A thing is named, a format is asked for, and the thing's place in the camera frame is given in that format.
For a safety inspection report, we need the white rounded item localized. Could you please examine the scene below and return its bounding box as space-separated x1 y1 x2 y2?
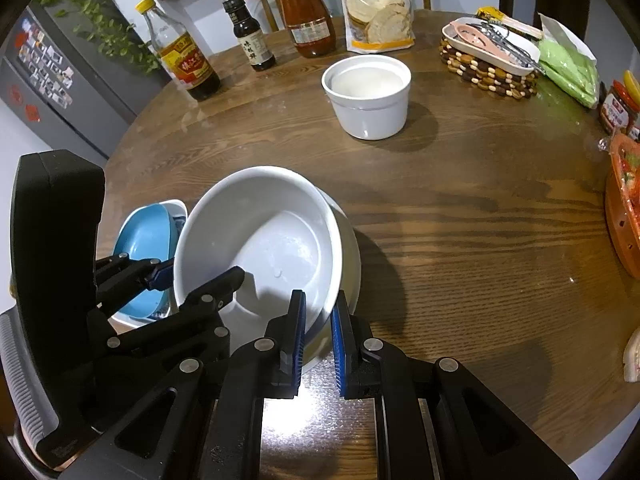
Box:
624 327 640 383

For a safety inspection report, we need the wooden bead trivet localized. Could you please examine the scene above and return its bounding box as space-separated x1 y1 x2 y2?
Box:
439 25 540 98

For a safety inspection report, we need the white tray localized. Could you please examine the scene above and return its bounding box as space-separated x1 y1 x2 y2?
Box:
442 19 542 77

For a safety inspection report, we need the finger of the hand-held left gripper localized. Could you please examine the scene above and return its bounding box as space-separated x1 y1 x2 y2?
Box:
87 266 247 386
92 254 177 312

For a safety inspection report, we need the flour bag with window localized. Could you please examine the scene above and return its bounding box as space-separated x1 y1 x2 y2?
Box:
320 0 417 53

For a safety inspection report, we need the green powder packet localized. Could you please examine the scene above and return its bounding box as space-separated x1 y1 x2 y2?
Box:
537 12 599 108

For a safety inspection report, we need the yellow black packet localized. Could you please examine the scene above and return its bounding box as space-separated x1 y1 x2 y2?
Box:
475 6 543 41

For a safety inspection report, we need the metal whisk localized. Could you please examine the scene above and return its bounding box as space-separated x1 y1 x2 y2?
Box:
470 20 546 73

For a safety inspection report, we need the orange plastic basket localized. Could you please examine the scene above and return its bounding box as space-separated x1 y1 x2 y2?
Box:
604 132 640 280

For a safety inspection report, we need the blue plate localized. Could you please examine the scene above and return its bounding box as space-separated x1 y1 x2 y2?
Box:
111 203 176 318

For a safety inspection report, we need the dark soy sauce bottle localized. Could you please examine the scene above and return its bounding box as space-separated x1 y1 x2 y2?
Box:
222 0 277 72

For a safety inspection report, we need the red sauce glass jar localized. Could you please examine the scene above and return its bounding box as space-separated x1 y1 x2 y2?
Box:
271 0 337 58

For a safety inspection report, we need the large white bowl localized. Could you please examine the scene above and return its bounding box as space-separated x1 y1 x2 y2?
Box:
220 185 362 368

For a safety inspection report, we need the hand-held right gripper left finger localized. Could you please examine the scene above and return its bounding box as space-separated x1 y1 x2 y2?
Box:
75 289 307 480

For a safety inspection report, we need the grey refrigerator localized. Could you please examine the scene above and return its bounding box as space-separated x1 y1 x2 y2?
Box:
0 2 146 161

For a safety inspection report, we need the white ramekin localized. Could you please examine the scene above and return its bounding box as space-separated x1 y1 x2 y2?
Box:
321 56 412 141

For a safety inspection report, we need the white square dish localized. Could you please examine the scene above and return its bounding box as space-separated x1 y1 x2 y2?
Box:
109 199 190 331

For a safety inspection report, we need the red label jar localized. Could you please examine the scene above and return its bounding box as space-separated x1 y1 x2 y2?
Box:
598 80 640 133

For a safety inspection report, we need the yellow plastic item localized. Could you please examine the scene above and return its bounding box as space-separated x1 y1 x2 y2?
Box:
624 70 640 111

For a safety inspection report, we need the vinegar bottle with yellow cap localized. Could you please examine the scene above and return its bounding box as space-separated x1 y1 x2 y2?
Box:
135 0 222 102

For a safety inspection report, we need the green trailing plant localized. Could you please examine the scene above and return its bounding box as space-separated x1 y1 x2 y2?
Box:
37 0 168 78

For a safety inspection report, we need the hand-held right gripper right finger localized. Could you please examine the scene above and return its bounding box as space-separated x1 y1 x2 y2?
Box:
330 290 576 480

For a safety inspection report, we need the pink plastic utensil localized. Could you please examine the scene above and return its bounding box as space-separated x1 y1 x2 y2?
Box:
448 17 506 51

